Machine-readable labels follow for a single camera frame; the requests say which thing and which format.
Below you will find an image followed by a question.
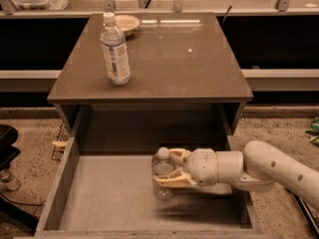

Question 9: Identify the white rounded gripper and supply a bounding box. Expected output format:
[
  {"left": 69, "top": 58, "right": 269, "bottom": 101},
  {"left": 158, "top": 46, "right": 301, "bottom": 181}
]
[{"left": 153, "top": 148, "right": 217, "bottom": 188}]

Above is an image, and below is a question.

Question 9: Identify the clear small water bottle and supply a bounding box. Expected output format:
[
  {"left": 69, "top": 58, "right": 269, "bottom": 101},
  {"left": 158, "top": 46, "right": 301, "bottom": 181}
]
[{"left": 152, "top": 147, "right": 175, "bottom": 200}]

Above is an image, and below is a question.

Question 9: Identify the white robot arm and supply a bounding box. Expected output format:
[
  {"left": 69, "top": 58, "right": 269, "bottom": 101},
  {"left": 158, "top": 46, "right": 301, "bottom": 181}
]
[{"left": 153, "top": 140, "right": 319, "bottom": 209}]

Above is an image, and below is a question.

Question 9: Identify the brown cabinet with counter top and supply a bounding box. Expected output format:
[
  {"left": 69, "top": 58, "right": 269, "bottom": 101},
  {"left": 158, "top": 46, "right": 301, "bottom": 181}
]
[{"left": 48, "top": 13, "right": 252, "bottom": 154}]

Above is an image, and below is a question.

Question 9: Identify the open grey top drawer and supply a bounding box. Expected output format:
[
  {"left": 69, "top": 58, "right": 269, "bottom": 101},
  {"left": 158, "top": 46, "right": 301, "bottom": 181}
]
[{"left": 34, "top": 105, "right": 263, "bottom": 239}]

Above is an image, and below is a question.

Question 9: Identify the labelled water bottle white cap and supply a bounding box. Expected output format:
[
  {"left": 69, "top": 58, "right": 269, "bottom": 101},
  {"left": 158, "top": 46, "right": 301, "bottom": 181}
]
[{"left": 100, "top": 12, "right": 131, "bottom": 86}]

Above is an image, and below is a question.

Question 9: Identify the black rod on floor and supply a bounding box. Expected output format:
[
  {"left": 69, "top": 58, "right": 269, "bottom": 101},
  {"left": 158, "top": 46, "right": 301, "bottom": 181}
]
[{"left": 295, "top": 195, "right": 319, "bottom": 239}]

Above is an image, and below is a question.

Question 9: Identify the green snack packet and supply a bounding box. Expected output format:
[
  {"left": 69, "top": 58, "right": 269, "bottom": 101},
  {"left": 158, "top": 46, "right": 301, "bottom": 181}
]
[{"left": 306, "top": 117, "right": 319, "bottom": 146}]

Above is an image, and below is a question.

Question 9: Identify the white ceramic bowl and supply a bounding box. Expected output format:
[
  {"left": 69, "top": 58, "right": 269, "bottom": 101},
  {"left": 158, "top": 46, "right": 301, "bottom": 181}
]
[{"left": 116, "top": 15, "right": 141, "bottom": 37}]

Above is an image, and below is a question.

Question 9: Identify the clear glass jar on floor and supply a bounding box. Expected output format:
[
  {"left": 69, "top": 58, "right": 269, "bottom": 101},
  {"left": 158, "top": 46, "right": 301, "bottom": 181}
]
[{"left": 0, "top": 169, "right": 21, "bottom": 191}]

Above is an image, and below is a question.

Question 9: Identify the black chair base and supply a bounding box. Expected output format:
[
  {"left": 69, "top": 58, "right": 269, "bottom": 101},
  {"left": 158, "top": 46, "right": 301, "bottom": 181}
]
[{"left": 0, "top": 124, "right": 39, "bottom": 230}]

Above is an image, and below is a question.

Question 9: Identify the black wire basket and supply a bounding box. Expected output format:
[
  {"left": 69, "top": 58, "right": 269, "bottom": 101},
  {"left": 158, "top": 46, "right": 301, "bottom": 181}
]
[{"left": 51, "top": 123, "right": 70, "bottom": 161}]

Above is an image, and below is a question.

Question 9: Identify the black cable on floor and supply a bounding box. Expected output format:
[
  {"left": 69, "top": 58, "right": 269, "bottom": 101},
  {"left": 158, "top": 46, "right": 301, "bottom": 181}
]
[{"left": 0, "top": 192, "right": 47, "bottom": 217}]

